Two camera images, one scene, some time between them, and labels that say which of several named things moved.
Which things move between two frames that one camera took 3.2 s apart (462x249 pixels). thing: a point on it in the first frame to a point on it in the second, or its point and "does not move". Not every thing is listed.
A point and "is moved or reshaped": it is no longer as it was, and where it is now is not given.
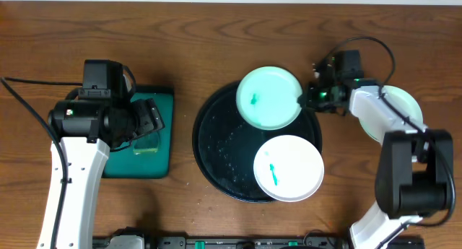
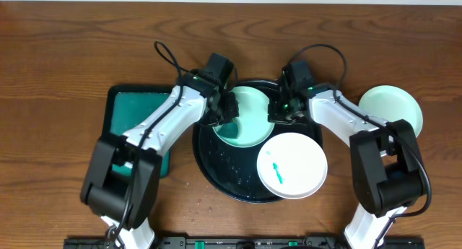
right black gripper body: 310,99 to 281,112
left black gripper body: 149,116 to 224,110
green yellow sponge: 146,143 is moved or reshaped
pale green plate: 267,98 is moved or reshaped
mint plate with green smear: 387,108 does not move
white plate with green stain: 289,168 does not move
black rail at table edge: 141,241 does not move
